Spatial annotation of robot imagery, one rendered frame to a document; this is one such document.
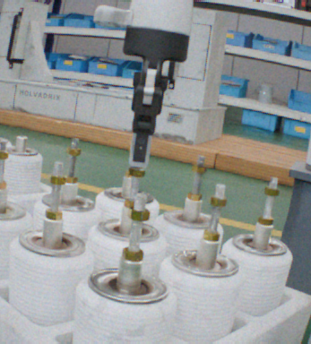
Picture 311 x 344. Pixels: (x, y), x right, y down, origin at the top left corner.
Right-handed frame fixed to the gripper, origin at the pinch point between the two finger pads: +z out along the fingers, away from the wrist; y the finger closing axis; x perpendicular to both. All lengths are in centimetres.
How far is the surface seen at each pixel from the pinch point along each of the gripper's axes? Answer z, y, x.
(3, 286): 17.2, -7.6, 14.1
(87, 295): 10.4, -19.3, 2.9
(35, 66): -2, 258, 74
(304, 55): -50, 437, -146
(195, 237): 10.9, 3.8, -8.5
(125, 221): 8.6, -1.0, 0.6
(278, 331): 18.8, -7.0, -19.9
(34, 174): 13.2, 35.5, 19.6
